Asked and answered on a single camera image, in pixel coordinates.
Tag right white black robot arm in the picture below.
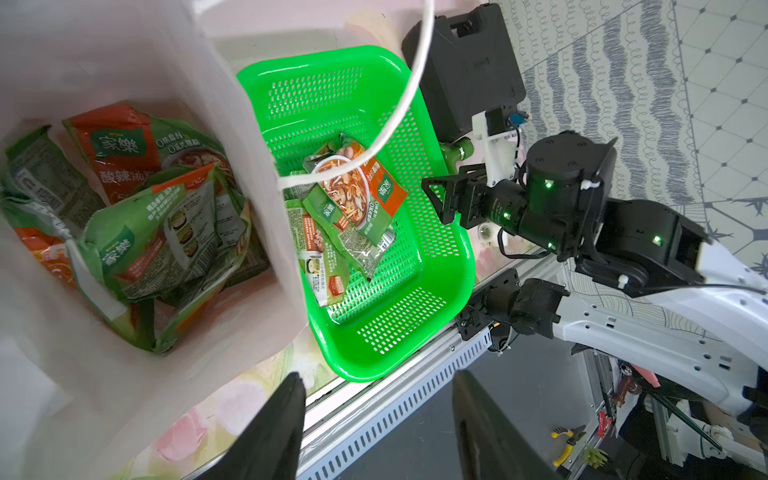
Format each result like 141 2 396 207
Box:
421 131 767 412

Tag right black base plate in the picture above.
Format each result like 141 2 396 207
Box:
456 268 570 353

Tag yellow handled pliers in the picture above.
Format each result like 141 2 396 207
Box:
550 424 588 469

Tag red green condiment packet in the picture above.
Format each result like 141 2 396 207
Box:
1 125 105 288

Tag aluminium mounting rail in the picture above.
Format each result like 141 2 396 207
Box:
185 257 571 480

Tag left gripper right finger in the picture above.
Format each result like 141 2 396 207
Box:
452 370 558 480

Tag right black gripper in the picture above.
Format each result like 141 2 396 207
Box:
421 167 540 240

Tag green plastic basket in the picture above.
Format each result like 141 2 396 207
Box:
237 46 476 382

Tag green red sauce packet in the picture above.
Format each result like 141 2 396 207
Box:
285 199 350 307

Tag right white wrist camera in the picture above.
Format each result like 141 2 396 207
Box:
472 105 527 187

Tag white red paper gift bag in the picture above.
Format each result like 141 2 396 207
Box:
1 1 421 479

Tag green plastic hose nozzle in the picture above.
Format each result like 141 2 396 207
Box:
440 137 474 175

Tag large green soup packet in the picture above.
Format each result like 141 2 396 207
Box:
62 103 234 204

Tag orange green soup packet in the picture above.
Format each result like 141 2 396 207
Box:
303 133 408 243

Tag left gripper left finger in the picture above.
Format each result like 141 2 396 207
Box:
199 372 306 480

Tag black plastic tool case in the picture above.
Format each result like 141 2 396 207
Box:
420 3 526 143

